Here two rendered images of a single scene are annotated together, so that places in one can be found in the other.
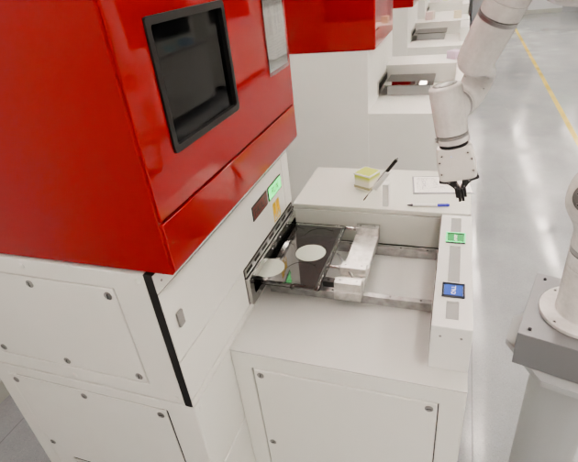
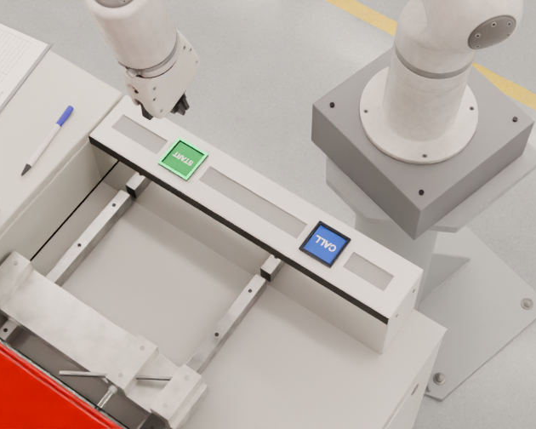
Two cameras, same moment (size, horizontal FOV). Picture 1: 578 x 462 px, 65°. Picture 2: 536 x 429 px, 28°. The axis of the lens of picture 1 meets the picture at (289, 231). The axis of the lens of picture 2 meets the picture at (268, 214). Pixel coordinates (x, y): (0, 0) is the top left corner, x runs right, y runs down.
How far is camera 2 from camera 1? 107 cm
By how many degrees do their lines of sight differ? 57
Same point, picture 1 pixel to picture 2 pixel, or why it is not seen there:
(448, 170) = (168, 96)
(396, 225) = (34, 221)
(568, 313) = (430, 134)
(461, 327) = (411, 281)
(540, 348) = (443, 200)
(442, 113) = (150, 34)
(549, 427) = (426, 245)
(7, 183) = not seen: outside the picture
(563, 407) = not seen: hidden behind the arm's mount
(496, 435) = not seen: hidden behind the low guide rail
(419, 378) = (400, 378)
